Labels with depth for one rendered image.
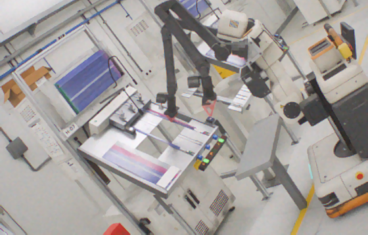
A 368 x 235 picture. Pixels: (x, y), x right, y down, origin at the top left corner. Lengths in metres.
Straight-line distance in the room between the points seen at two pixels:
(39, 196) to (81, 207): 0.49
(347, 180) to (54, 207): 2.91
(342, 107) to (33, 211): 3.06
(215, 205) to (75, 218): 1.70
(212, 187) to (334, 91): 1.42
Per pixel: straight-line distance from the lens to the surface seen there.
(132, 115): 2.87
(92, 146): 2.77
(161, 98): 2.63
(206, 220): 3.07
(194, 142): 2.76
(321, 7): 6.88
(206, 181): 3.12
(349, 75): 2.12
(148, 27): 3.78
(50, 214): 4.18
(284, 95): 2.27
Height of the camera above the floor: 1.55
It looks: 12 degrees down
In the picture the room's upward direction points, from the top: 37 degrees counter-clockwise
